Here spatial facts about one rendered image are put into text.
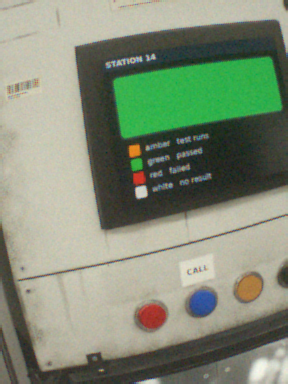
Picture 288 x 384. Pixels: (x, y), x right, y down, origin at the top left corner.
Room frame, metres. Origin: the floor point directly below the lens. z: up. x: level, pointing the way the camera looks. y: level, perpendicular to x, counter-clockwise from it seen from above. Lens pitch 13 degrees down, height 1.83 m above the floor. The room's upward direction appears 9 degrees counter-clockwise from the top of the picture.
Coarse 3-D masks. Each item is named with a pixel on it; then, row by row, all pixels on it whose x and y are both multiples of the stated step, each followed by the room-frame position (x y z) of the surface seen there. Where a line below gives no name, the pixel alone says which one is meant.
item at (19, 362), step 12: (0, 276) 1.14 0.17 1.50; (0, 288) 1.14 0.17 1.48; (0, 300) 1.14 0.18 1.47; (0, 312) 1.14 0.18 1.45; (0, 324) 1.14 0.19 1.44; (12, 324) 1.14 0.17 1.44; (0, 336) 1.14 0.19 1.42; (12, 336) 1.14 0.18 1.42; (0, 348) 1.14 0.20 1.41; (12, 348) 1.14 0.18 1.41; (0, 360) 1.13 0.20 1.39; (12, 360) 1.14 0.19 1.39; (24, 360) 1.14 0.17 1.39; (0, 372) 1.13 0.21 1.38; (12, 372) 1.14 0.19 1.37; (24, 372) 1.14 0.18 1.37
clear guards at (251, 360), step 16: (208, 336) 1.20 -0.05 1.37; (224, 336) 1.21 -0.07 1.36; (160, 352) 1.19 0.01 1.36; (256, 352) 1.22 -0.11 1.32; (272, 352) 1.23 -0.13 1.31; (64, 368) 1.15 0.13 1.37; (80, 368) 1.16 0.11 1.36; (208, 368) 1.20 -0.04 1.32; (224, 368) 1.21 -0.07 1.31; (240, 368) 1.22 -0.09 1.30; (256, 368) 1.22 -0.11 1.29; (272, 368) 1.23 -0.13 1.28
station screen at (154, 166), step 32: (128, 64) 1.16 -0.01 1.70; (160, 64) 1.17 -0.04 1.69; (192, 64) 1.18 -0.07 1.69; (192, 128) 1.17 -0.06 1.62; (224, 128) 1.18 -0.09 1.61; (256, 128) 1.19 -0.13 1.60; (128, 160) 1.15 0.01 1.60; (160, 160) 1.16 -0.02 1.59; (192, 160) 1.17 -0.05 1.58; (224, 160) 1.18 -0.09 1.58; (256, 160) 1.19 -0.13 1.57; (128, 192) 1.15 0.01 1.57; (160, 192) 1.16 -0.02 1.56; (192, 192) 1.17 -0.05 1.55
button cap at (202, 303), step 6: (198, 294) 1.18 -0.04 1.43; (204, 294) 1.18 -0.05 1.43; (210, 294) 1.19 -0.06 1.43; (192, 300) 1.18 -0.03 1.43; (198, 300) 1.18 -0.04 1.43; (204, 300) 1.18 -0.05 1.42; (210, 300) 1.19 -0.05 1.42; (192, 306) 1.18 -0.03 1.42; (198, 306) 1.18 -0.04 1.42; (204, 306) 1.18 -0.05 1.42; (210, 306) 1.19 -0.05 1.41; (198, 312) 1.18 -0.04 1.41; (204, 312) 1.18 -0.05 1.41
